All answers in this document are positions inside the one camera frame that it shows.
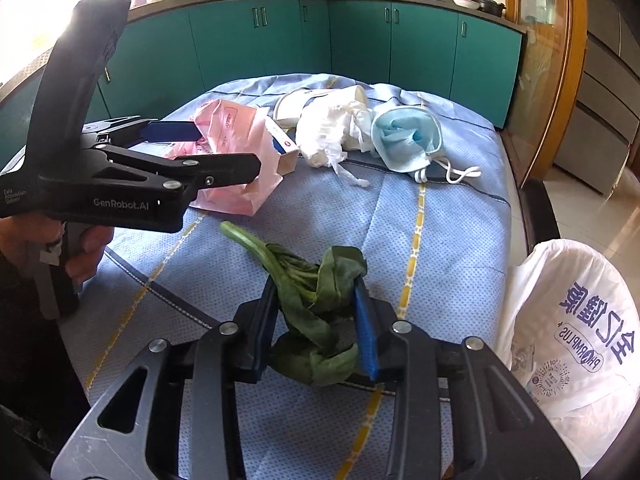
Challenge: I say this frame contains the teal lower cabinets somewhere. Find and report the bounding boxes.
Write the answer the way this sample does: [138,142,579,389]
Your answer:
[0,0,526,131]

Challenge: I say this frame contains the pink plastic wrapper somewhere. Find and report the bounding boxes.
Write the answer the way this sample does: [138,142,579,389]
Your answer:
[172,99,301,217]

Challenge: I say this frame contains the small white cardboard box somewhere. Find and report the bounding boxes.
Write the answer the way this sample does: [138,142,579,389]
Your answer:
[265,120,300,176]

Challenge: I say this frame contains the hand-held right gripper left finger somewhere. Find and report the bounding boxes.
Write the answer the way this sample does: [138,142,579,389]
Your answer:
[50,275,281,480]

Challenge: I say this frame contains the crumpled white tissue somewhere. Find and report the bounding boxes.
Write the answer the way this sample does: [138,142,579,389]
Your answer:
[295,100,376,189]

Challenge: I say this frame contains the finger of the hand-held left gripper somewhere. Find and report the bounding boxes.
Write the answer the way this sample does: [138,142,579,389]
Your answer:
[92,142,263,198]
[80,116,202,147]

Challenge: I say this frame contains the white printed trash bag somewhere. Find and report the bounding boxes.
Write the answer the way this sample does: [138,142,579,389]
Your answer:
[495,239,640,466]

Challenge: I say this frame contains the green leafy vegetable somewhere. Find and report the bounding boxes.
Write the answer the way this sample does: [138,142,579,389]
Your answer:
[220,221,368,387]

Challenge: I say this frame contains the person's left hand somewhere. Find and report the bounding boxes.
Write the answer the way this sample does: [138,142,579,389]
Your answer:
[0,217,116,287]

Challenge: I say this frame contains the wooden framed glass door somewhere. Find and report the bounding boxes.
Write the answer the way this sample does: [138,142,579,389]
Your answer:
[502,0,588,191]

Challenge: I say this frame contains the blue quilted cloth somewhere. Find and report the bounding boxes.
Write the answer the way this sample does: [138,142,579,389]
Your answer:
[57,74,516,411]

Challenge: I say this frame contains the grey refrigerator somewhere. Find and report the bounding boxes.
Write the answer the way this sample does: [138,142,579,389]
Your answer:
[550,10,640,201]

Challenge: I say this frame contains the blue face mask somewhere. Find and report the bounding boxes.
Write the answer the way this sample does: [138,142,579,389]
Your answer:
[370,106,482,184]

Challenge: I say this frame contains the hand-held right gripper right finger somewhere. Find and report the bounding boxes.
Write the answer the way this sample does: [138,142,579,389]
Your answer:
[352,277,563,480]

